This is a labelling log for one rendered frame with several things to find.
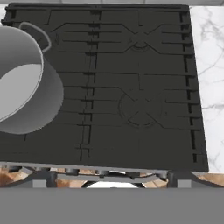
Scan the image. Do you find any grey metal pot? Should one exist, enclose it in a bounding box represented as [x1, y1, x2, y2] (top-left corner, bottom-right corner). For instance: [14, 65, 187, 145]
[0, 21, 65, 136]

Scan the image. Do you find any white and black round thing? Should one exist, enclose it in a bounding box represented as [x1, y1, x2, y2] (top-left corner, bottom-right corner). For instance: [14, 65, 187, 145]
[81, 178, 147, 189]

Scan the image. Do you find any black stove hob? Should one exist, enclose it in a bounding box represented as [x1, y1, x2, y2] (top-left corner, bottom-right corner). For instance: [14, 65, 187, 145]
[0, 3, 210, 173]

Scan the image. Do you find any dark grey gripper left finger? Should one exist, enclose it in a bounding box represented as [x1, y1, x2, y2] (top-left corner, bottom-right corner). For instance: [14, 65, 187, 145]
[3, 170, 59, 189]

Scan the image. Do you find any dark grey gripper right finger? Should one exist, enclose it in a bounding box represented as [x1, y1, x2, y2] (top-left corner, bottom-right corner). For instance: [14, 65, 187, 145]
[166, 171, 224, 189]

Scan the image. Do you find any dark stove knob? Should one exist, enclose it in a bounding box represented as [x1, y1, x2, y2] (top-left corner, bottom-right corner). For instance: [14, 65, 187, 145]
[64, 167, 80, 176]
[97, 169, 110, 178]
[155, 171, 169, 179]

